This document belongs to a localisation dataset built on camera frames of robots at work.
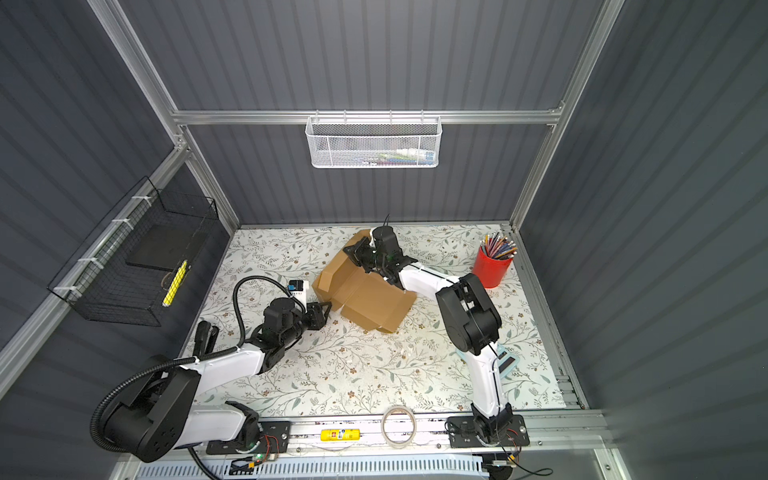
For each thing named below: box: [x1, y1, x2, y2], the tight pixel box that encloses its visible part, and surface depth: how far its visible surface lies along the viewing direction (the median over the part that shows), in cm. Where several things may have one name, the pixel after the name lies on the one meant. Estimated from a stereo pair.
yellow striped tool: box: [162, 260, 188, 307], surface depth 71 cm
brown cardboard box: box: [312, 230, 418, 333], surface depth 99 cm
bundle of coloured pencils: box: [480, 232, 518, 260], surface depth 98 cm
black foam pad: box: [127, 222, 204, 271], surface depth 77 cm
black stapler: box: [192, 320, 220, 358], surface depth 89 cm
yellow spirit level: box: [320, 428, 361, 441], surface depth 75 cm
